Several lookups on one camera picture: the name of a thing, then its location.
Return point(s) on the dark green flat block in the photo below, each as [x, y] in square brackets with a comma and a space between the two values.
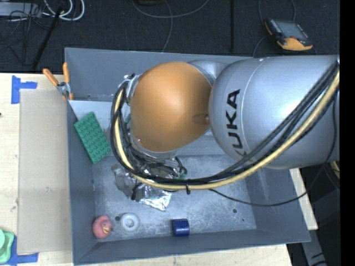
[93, 137]

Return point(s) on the small blue block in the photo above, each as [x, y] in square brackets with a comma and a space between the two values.
[180, 227]

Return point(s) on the brown cardboard board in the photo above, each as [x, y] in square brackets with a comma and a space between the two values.
[41, 162]

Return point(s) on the pink toy duck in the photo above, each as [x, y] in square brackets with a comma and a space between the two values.
[101, 227]

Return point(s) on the grey metal bin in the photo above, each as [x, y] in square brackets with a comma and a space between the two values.
[210, 217]

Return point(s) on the crumpled silver foil packet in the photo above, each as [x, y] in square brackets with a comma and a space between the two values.
[155, 199]

